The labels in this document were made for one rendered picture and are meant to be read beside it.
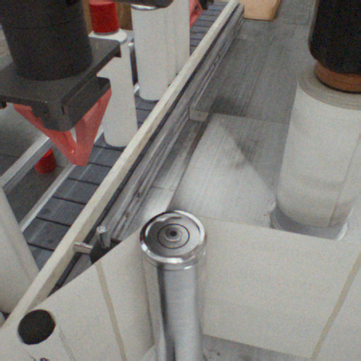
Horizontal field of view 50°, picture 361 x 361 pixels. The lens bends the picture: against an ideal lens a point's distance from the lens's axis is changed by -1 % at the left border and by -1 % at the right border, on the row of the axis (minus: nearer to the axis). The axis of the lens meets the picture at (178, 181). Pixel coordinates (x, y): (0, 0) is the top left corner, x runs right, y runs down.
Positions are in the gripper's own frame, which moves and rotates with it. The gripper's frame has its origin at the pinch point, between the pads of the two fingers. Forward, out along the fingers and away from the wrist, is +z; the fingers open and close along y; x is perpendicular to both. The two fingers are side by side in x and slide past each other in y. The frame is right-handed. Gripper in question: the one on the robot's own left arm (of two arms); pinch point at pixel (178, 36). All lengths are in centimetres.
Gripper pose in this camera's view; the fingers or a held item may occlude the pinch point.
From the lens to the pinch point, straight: 81.0
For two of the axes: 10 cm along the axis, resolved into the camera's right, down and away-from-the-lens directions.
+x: 2.5, -0.6, 9.7
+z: -1.8, 9.8, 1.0
